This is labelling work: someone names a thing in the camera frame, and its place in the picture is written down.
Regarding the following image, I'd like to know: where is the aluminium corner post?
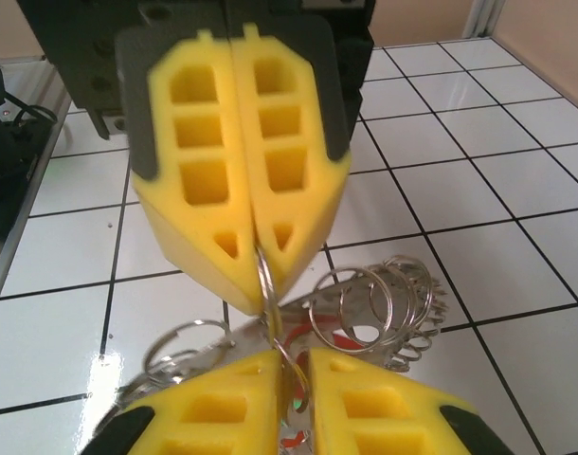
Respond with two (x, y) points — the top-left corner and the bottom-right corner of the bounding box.
(461, 0), (511, 40)

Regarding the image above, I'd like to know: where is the small metal split ring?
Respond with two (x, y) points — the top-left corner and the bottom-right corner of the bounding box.
(253, 244), (315, 428)

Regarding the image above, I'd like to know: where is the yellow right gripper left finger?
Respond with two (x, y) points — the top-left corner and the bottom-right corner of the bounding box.
(92, 349), (285, 455)

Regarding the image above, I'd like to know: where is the red key tag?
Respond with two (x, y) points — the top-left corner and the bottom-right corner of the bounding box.
(283, 313), (366, 355)

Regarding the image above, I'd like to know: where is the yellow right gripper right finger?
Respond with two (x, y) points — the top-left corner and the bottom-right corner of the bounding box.
(307, 347), (502, 455)

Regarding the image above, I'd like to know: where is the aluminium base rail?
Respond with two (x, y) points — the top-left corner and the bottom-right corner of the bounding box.
(0, 59), (80, 323)

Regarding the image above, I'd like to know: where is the large metal disc keyring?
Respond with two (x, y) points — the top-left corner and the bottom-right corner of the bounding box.
(141, 253), (447, 380)

